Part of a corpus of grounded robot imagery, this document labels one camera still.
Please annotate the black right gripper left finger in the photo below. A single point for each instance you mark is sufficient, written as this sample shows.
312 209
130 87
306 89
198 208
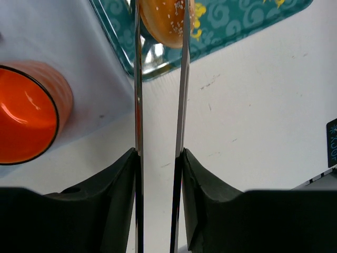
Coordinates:
91 216

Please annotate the metal serving tongs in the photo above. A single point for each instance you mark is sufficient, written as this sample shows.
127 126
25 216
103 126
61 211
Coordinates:
139 173

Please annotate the orange mug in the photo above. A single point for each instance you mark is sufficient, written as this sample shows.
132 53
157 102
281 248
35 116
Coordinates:
36 103

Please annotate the sesame round bun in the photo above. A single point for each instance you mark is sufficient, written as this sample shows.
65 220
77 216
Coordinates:
164 20

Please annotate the light blue cloth placemat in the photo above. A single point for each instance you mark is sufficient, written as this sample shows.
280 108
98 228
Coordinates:
68 36

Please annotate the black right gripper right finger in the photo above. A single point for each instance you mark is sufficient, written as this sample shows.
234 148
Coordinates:
221 218

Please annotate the teal floral tray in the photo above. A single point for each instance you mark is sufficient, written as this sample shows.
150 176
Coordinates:
217 25

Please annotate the aluminium table frame rail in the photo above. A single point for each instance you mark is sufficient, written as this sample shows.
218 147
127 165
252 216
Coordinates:
324 181

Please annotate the right blue table label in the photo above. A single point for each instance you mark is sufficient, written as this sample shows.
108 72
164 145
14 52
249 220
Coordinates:
331 135

